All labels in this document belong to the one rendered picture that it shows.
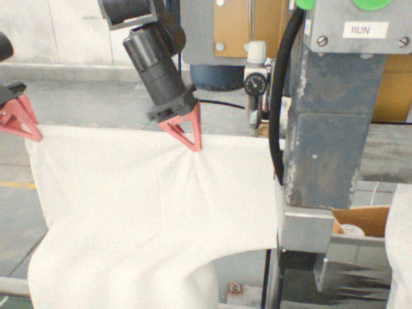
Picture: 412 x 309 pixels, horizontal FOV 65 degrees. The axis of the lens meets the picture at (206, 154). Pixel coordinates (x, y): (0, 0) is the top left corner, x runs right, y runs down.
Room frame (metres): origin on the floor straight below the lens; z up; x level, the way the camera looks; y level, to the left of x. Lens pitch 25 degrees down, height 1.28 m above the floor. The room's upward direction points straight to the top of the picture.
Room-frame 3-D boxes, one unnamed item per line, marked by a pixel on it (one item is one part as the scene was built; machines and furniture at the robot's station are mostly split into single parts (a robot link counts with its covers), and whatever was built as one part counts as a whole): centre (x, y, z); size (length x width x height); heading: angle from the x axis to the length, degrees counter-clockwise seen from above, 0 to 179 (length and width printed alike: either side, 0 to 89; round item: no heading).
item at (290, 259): (0.34, -0.12, 0.98); 0.09 x 0.05 x 0.05; 172
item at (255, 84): (0.51, -0.08, 1.16); 0.04 x 0.02 x 0.04; 82
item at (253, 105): (0.54, -0.08, 1.11); 0.03 x 0.03 x 0.06
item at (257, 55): (0.53, -0.08, 1.14); 0.05 x 0.04 x 0.16; 172
